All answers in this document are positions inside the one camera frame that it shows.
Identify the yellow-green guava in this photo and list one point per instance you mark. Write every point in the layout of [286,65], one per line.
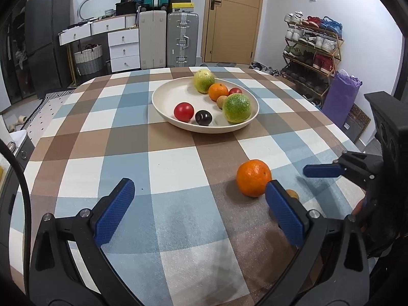
[203,80]

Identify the large orange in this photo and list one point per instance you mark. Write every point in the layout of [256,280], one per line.
[253,178]

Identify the silver suitcase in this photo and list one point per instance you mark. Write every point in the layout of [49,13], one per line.
[182,40]

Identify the white desk with drawers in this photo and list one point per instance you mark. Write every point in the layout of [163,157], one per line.
[83,32]

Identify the striped rug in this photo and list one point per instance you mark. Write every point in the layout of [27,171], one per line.
[57,93]

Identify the cream round plate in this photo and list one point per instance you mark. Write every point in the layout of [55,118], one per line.
[165,98]

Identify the wooden door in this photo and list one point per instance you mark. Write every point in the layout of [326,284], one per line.
[236,22]

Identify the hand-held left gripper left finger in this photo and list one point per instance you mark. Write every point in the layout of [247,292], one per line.
[114,210]

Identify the oval metal-framed mirror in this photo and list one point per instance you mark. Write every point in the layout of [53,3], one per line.
[83,3]

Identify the white drawer cabinet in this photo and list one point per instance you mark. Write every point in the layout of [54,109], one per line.
[124,51]

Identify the tiny orange kumquat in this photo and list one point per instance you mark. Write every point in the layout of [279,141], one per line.
[292,194]

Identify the dark purple plum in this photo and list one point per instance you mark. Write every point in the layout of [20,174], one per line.
[204,118]

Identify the dark grey fridge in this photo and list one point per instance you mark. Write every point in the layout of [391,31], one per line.
[47,38]

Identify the dark glass wardrobe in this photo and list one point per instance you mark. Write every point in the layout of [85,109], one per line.
[12,54]

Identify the green and orange citrus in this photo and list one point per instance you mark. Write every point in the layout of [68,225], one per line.
[237,108]

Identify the white dotted rug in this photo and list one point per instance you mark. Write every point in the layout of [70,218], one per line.
[44,114]

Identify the red tomato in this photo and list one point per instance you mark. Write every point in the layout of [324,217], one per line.
[184,111]
[235,91]

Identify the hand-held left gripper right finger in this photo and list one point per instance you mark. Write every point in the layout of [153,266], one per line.
[285,212]

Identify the brown passion fruit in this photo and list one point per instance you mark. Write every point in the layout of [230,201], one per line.
[221,102]

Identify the beige suitcase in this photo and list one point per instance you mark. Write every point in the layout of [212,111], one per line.
[152,40]

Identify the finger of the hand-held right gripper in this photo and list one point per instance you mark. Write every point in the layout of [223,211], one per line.
[322,171]

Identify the grey wicker basket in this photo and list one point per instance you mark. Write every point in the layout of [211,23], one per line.
[88,60]

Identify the person's right hand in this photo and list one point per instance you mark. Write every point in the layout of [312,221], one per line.
[359,209]

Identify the beige slippers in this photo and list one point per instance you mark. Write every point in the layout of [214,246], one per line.
[17,122]

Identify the brown doormat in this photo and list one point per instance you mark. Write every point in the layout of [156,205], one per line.
[357,121]

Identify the purple bag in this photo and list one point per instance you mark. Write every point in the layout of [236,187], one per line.
[339,98]

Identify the wooden shoe rack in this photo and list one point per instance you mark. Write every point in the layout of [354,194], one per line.
[314,51]

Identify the checked tablecloth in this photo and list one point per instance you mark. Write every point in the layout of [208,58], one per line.
[143,165]

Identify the pile of shoes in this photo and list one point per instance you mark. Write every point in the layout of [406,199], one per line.
[264,68]

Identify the small orange mandarin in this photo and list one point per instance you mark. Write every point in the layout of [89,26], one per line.
[218,91]

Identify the yellow and black shoe box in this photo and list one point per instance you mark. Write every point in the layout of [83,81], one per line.
[182,7]

